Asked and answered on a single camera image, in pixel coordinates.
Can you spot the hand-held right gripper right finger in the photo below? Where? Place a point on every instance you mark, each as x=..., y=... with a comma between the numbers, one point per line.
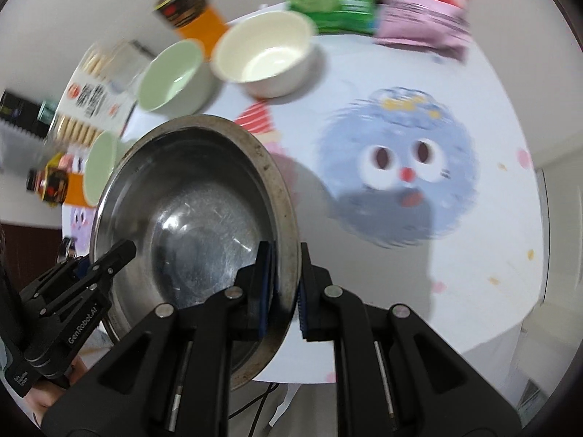
x=304, y=309

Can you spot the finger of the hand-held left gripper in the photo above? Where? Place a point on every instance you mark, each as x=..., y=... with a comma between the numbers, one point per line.
x=82, y=266
x=114, y=255

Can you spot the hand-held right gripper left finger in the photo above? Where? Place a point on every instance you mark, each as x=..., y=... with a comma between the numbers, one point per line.
x=266, y=282

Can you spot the large steel bowl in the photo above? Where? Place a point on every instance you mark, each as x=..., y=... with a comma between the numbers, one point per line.
x=196, y=236

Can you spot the small green ceramic bowl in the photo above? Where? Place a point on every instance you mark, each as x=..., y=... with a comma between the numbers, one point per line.
x=100, y=168

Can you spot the white ceramic bowl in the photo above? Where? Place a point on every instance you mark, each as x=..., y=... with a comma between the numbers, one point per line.
x=268, y=59

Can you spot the person's left hand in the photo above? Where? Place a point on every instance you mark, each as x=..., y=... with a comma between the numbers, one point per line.
x=41, y=405

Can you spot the orange drink bottle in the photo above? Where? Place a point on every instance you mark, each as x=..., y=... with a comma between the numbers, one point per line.
x=191, y=13
x=52, y=182

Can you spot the biscuit pack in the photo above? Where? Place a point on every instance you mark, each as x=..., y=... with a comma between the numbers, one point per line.
x=91, y=100

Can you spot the clear plastic cup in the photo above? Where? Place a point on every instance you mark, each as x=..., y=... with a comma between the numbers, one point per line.
x=127, y=68

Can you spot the pink snack bag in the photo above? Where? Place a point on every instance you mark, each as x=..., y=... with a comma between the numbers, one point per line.
x=423, y=18

